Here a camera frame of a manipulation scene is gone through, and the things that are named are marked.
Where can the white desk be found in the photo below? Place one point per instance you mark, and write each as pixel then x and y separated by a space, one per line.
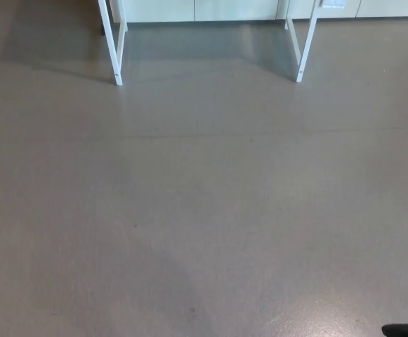
pixel 114 52

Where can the white cabinet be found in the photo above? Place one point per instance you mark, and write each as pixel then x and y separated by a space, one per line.
pixel 224 8

